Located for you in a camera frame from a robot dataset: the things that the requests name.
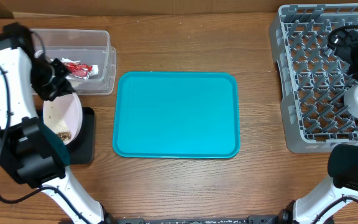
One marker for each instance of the white rice pile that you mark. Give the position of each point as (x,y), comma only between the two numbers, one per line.
(58,126)

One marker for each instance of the grey dishwasher rack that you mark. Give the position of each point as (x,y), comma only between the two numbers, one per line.
(315,118)

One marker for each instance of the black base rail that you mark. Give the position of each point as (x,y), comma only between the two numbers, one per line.
(253,219)

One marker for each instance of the white round plate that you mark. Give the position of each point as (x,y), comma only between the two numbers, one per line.
(67,108)

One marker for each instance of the red snack wrapper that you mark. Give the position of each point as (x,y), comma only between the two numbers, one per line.
(79,70)

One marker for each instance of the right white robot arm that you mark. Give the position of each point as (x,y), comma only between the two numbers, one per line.
(340,186)

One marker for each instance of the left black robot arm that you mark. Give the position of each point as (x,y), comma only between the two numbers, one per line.
(30,152)

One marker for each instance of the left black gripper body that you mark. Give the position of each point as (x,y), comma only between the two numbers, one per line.
(50,80)

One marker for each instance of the black plastic tray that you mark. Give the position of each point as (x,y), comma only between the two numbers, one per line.
(81,149)

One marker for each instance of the brown food scrap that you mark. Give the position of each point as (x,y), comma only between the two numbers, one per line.
(65,136)

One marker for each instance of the white paper napkin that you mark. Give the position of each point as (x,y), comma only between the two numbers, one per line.
(94,70)

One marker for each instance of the teal serving tray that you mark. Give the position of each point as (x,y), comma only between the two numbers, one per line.
(186,115)

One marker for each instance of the clear plastic storage bin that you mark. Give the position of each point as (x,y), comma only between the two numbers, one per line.
(89,47)

